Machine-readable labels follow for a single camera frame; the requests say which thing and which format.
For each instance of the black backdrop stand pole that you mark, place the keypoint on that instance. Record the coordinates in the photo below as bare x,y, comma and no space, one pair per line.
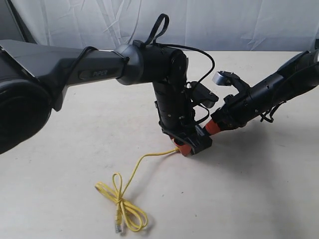
12,25

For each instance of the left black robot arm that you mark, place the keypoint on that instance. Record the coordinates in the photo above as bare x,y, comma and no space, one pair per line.
34,80

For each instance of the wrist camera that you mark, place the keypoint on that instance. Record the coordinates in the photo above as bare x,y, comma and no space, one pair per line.
224,78
202,95

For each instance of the white backdrop curtain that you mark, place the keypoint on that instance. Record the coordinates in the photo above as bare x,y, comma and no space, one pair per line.
211,25

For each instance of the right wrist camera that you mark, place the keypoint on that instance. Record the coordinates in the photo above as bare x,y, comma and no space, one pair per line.
224,78

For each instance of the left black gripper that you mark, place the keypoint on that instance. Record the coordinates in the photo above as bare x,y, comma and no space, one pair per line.
178,137

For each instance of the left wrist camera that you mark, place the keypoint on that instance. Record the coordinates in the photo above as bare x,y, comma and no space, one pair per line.
202,95

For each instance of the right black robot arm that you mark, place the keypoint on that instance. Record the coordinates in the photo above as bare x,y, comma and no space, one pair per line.
297,76

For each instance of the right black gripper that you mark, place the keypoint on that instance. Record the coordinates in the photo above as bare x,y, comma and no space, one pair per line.
228,117

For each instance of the black network switch box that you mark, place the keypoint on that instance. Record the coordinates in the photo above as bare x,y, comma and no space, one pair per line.
198,139

